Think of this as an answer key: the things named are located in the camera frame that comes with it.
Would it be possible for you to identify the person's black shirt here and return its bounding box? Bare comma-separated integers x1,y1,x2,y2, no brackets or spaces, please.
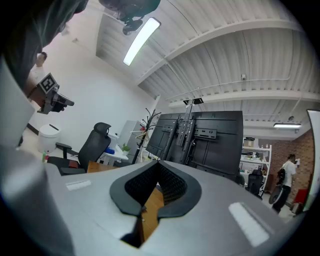
0,0,89,91

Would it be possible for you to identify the grey cabinet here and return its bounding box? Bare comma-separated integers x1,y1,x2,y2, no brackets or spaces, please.
117,119,146,161

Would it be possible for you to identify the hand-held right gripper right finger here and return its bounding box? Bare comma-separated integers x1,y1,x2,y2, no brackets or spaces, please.
139,159,301,256

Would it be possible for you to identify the green potted plant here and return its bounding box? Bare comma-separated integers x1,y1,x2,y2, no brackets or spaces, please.
121,143,132,158

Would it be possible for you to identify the white storage shelf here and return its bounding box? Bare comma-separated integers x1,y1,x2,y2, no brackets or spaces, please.
238,143,273,196

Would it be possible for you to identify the person's left forearm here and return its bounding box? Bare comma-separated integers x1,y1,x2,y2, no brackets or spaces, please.
24,74,47,107

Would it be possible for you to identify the wooden clothes hanger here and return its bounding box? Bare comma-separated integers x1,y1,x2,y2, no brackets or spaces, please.
134,129,151,141

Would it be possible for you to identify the long ceiling light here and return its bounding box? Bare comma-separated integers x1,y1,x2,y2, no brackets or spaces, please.
272,122,302,129
122,16,162,67

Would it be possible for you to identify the large black monitor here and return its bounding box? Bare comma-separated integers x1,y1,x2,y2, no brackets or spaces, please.
145,112,194,164
186,110,244,176

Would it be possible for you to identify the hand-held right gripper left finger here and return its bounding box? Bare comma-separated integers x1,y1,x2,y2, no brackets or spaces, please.
44,159,160,256

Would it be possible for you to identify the black coat rack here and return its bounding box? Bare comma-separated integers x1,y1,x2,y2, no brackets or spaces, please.
130,108,162,165

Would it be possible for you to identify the black monitor stand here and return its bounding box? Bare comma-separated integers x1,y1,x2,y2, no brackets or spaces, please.
174,97,205,161

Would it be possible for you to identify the black office chair with headrest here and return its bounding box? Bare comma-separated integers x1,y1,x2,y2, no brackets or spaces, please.
46,122,112,177

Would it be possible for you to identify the white round device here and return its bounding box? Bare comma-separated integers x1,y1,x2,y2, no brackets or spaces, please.
37,123,62,154

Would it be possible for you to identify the black head-worn camera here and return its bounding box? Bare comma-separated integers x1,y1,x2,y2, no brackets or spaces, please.
98,0,161,36

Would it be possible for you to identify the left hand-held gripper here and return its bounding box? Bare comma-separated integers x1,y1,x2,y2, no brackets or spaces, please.
36,72,75,115

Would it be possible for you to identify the white side desk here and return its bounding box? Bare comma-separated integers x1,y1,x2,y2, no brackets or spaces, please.
98,133,130,167

